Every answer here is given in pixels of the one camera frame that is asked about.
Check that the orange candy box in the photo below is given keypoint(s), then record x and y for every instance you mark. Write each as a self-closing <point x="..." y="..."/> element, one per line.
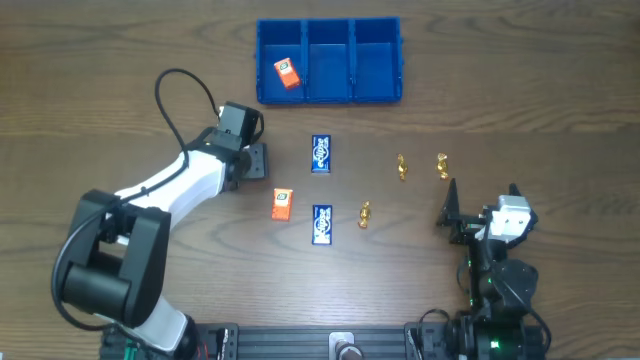
<point x="287" y="74"/>
<point x="282" y="205"/>

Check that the mounting rail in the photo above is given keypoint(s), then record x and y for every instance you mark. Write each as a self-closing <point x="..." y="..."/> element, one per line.
<point x="290" y="342"/>

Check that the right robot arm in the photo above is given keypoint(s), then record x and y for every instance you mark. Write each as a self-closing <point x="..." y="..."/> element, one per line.
<point x="510" y="285"/>

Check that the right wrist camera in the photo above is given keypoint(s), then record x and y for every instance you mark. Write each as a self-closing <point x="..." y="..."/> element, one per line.
<point x="510" y="217"/>

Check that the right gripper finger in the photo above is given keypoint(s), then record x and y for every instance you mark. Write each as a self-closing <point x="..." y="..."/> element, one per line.
<point x="516" y="190"/>
<point x="451" y="205"/>

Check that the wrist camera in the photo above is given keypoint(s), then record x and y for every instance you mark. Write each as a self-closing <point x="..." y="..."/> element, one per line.
<point x="510" y="217"/>
<point x="219" y="112"/>

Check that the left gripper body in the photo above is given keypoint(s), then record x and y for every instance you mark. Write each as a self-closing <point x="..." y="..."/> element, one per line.
<point x="256" y="161"/>

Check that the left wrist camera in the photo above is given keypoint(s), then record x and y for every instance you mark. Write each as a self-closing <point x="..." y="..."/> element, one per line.
<point x="219" y="112"/>

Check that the blue candy pack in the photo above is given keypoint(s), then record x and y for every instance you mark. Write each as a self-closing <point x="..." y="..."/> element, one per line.
<point x="322" y="225"/>
<point x="320" y="154"/>

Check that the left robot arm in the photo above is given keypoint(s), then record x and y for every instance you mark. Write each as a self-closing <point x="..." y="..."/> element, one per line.
<point x="195" y="180"/>

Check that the gold candy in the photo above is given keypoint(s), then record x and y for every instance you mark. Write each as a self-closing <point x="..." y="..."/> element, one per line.
<point x="442" y="166"/>
<point x="402" y="167"/>
<point x="364" y="215"/>

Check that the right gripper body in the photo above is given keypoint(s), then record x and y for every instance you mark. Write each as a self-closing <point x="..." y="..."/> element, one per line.
<point x="467" y="230"/>

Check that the blue tray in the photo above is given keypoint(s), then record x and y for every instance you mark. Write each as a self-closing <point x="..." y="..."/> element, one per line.
<point x="327" y="95"/>

